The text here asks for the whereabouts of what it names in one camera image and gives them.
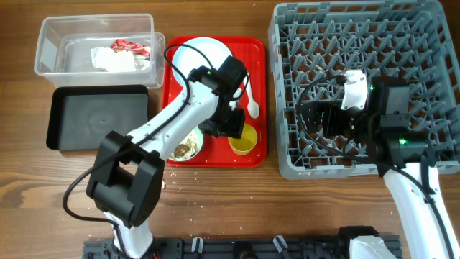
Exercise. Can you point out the crumpled white tissue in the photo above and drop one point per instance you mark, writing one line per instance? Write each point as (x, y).
(106, 59)

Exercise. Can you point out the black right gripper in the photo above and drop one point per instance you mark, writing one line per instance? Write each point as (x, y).
(332, 109)

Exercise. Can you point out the red snack wrapper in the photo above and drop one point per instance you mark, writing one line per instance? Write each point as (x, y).
(137, 49)

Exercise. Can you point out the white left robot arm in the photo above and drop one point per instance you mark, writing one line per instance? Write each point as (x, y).
(127, 177)

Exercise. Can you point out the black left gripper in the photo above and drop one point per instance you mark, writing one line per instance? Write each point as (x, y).
(235, 128)

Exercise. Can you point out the white plastic spoon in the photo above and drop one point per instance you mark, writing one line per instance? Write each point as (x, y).
(252, 106)

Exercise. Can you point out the black food waste tray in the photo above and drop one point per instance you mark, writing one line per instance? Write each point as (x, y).
(81, 116)

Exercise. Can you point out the clear plastic waste bin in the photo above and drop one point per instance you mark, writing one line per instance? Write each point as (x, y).
(64, 45)

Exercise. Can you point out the yellow cup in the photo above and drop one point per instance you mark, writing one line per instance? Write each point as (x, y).
(247, 141)

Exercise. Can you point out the green bowl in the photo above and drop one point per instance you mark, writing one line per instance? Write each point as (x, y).
(201, 137)

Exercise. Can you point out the rice and food leftovers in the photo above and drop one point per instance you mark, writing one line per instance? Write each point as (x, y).
(187, 148)

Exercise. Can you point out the white plastic fork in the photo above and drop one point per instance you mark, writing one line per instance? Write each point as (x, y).
(233, 104)

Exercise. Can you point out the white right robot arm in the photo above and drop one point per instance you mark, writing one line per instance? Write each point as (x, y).
(376, 113)

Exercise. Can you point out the grey dishwasher rack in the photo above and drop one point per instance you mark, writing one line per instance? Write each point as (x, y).
(309, 42)

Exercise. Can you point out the red serving tray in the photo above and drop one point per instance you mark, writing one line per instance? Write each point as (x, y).
(217, 152)

